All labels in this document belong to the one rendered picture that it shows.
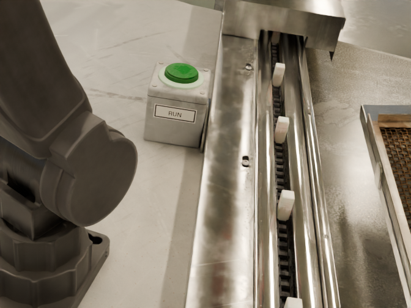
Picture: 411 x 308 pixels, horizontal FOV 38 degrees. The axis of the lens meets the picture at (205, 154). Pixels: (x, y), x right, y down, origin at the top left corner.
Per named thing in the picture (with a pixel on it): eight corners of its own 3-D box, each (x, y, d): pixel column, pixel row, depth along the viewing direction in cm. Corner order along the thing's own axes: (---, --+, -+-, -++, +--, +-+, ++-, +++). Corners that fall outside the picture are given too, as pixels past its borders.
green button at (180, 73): (166, 71, 72) (167, 59, 71) (198, 76, 72) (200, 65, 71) (161, 87, 69) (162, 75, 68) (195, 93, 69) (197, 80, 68)
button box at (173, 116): (148, 129, 80) (155, 56, 74) (205, 138, 80) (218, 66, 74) (137, 165, 74) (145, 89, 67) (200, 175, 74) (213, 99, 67)
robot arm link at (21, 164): (-12, 222, 49) (33, 255, 47) (-23, 120, 43) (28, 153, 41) (71, 172, 55) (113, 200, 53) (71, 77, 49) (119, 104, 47)
